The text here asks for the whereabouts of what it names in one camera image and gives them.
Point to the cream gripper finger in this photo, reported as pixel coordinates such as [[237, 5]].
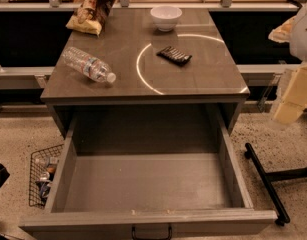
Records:
[[281, 34], [294, 96]]

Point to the black rxbar chocolate bar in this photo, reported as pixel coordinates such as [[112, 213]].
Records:
[[173, 55]]

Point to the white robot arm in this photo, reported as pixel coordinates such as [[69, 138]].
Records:
[[298, 36]]

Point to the open grey top drawer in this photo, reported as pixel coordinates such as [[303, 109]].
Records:
[[147, 165]]

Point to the black metal stand base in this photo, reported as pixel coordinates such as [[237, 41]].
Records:
[[269, 177]]

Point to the white ceramic bowl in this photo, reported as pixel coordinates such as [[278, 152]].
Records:
[[165, 17]]

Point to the grey wooden cabinet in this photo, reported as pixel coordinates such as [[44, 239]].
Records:
[[129, 44]]

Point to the yellow chip bag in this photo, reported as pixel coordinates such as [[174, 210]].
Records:
[[90, 17]]

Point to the clear plastic water bottle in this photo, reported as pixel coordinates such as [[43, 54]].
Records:
[[90, 66]]

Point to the black drawer handle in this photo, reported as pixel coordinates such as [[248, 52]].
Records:
[[151, 233]]

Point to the black wire basket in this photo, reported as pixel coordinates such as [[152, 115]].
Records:
[[43, 165]]

